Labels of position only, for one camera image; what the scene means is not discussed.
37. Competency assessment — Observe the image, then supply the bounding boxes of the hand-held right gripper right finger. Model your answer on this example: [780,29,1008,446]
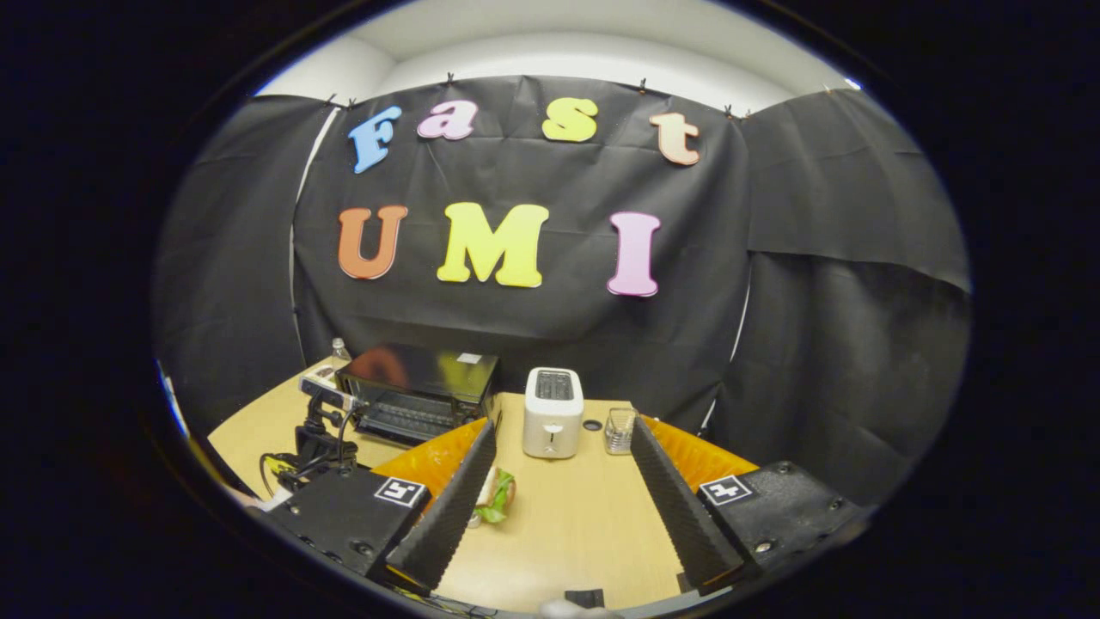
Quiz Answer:
[630,415,871,596]

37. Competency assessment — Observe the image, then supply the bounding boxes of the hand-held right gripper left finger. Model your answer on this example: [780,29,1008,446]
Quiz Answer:
[258,419,499,596]

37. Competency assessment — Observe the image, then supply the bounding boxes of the lettuce sandwich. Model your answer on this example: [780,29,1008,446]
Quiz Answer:
[470,467,518,526]

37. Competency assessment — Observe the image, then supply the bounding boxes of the black electric oven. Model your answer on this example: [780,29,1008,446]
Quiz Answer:
[333,342,504,450]

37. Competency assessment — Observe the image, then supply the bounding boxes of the white toaster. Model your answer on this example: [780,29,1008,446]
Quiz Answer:
[522,366,586,460]

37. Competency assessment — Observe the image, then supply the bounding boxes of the black backdrop cloth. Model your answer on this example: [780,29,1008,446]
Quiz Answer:
[153,73,974,508]

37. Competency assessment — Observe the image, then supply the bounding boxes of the wire mesh basket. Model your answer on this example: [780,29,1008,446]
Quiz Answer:
[603,407,639,456]

